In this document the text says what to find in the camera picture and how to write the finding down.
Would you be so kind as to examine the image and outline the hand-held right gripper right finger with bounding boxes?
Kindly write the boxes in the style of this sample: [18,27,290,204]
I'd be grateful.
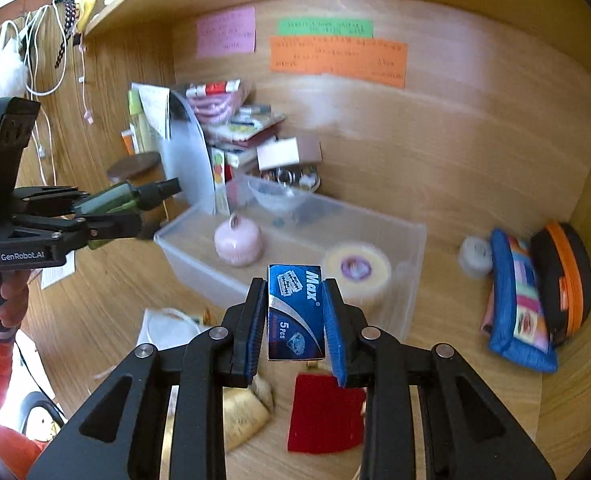
[323,277,556,480]

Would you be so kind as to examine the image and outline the green paper note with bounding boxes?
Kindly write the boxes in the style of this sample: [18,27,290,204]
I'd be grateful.
[277,18,374,39]

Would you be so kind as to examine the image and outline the white folded paper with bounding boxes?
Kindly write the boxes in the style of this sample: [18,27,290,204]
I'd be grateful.
[138,84,172,140]

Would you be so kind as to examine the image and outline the blue patchwork pouch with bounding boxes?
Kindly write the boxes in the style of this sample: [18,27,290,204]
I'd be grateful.
[480,228,559,373]

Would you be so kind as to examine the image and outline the black orange zip case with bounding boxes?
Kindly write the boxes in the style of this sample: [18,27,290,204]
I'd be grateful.
[530,221,591,346]

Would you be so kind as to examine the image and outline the clear plastic bin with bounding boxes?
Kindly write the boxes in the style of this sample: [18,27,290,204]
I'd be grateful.
[154,174,427,341]

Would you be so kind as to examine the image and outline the brown mug with wooden lid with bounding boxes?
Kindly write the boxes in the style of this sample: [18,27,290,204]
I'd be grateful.
[107,151,164,186]

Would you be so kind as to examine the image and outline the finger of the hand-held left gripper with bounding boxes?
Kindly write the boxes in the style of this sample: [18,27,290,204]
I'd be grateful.
[10,185,92,217]
[10,211,145,255]

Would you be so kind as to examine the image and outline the person's left hand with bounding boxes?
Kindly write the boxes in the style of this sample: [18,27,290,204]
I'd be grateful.
[0,267,32,331]

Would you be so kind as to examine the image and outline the dark bead string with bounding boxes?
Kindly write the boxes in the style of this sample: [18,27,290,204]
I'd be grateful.
[54,0,80,68]

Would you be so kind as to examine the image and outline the blue razor blade box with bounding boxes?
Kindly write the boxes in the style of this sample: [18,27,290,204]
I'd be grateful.
[267,263,326,361]

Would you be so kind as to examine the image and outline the white card box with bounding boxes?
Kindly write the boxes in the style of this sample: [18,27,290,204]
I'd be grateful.
[256,137,301,171]

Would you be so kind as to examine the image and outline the cream tape roll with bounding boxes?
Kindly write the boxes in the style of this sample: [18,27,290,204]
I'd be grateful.
[322,241,392,311]

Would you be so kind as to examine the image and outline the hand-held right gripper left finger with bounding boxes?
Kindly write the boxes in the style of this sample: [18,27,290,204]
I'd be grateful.
[28,277,269,480]

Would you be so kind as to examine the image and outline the pink coiled cord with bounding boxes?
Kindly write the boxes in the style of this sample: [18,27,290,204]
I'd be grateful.
[190,95,237,122]

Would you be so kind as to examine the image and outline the wooden desktop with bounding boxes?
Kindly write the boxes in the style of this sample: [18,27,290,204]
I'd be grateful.
[13,180,591,480]

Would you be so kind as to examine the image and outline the dark green spray bottle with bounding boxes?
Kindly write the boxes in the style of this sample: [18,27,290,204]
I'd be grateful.
[73,176,182,252]

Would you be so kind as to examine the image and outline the pink flat pouch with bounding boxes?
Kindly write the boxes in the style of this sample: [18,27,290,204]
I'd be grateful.
[479,290,497,337]

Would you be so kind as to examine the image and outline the white paper slip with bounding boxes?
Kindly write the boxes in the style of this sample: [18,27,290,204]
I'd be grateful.
[40,252,76,291]

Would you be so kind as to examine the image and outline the white paper sheets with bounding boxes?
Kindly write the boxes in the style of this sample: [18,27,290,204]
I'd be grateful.
[160,90,217,216]

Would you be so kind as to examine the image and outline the pink paper note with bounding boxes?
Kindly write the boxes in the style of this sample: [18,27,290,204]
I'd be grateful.
[196,6,256,58]

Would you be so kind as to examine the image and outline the pile of small jewelry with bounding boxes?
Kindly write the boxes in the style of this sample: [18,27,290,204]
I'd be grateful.
[260,164,321,193]

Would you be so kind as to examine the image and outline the orange paper note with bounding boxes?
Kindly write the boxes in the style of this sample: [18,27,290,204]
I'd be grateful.
[270,36,407,89]

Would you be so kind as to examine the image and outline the pink thin cable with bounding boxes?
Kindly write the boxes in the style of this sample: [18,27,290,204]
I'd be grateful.
[77,35,95,126]

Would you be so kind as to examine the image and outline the red white tube box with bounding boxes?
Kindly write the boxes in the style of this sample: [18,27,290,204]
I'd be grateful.
[186,79,241,99]

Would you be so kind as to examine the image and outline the white charging cable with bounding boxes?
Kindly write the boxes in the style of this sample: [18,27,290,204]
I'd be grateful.
[0,2,70,98]

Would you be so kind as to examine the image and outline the clear glass bowl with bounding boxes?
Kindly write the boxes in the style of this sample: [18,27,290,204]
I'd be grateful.
[247,176,309,216]

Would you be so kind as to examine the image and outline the pink round case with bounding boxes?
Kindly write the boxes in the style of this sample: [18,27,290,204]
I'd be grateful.
[214,212,263,267]

